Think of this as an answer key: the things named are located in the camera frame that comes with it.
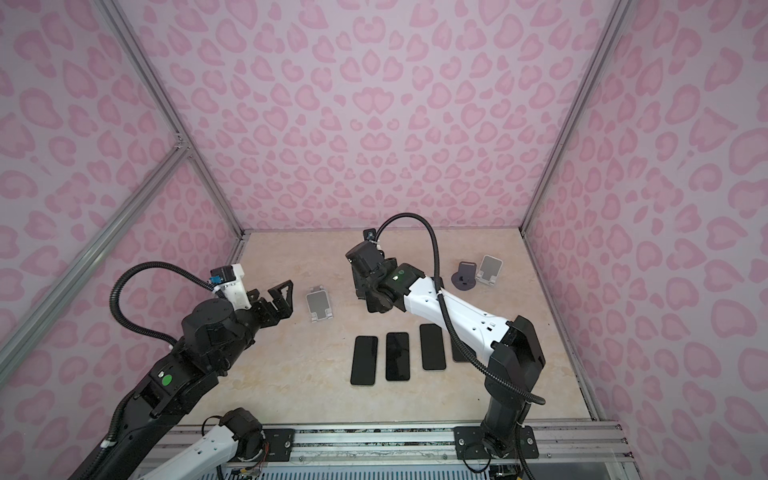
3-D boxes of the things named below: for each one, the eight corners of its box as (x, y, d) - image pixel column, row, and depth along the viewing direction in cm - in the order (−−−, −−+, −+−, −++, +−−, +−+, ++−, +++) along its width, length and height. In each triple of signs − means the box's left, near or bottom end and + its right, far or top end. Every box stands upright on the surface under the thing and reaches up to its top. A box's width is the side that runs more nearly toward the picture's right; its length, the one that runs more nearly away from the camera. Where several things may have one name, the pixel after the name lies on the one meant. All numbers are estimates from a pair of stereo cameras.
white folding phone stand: (474, 278, 107) (479, 263, 101) (479, 268, 110) (485, 253, 103) (492, 286, 105) (499, 271, 98) (497, 277, 108) (504, 261, 101)
